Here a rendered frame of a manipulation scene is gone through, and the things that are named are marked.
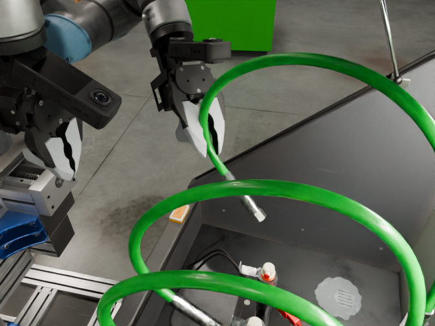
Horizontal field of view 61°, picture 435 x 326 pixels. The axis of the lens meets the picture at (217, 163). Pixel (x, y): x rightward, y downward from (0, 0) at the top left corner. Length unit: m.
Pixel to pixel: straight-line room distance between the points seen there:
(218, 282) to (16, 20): 0.32
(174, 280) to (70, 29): 0.42
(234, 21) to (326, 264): 3.11
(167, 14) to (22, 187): 0.59
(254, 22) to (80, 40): 3.26
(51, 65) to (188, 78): 0.22
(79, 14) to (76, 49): 0.06
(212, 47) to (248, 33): 3.32
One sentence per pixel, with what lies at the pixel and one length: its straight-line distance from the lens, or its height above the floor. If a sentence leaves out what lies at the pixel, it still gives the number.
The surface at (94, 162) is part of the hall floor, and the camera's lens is 2.64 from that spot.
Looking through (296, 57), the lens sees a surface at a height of 1.43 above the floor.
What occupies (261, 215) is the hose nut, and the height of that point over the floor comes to 1.15.
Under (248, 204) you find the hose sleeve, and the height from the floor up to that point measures 1.16.
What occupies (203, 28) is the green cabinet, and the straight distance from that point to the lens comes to 3.86.
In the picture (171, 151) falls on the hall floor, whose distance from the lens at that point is 2.61.
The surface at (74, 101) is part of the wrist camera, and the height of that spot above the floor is 1.39.
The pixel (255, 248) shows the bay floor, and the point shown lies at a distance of 0.96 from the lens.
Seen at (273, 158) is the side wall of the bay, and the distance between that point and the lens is 0.80.
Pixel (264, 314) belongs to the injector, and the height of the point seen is 1.04.
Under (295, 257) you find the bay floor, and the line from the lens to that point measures 0.96.
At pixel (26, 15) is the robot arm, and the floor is 1.47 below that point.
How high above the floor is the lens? 1.59
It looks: 40 degrees down
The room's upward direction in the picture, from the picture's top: straight up
